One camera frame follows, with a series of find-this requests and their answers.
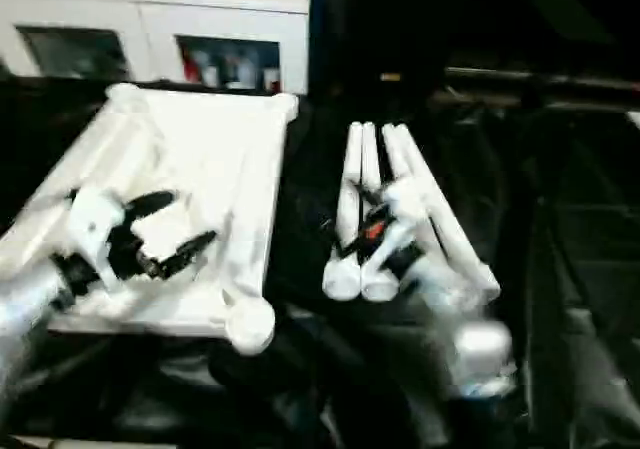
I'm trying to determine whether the white plastic table leg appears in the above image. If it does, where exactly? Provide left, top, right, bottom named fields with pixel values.
left=394, top=123, right=501, bottom=303
left=322, top=121, right=364, bottom=300
left=360, top=121, right=401, bottom=303
left=382, top=123, right=481, bottom=310

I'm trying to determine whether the white plastic table top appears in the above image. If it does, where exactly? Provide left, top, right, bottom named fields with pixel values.
left=0, top=82, right=300, bottom=358

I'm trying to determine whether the red item behind glass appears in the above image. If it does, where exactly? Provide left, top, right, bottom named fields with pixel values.
left=182, top=43, right=199, bottom=83

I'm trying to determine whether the black mat cover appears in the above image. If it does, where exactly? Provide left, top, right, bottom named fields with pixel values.
left=0, top=68, right=640, bottom=449

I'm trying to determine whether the white cabinet with glass doors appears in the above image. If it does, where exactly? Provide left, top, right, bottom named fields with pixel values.
left=0, top=0, right=311, bottom=95

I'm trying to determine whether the long black rod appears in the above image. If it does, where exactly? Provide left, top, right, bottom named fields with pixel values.
left=444, top=66, right=640, bottom=93

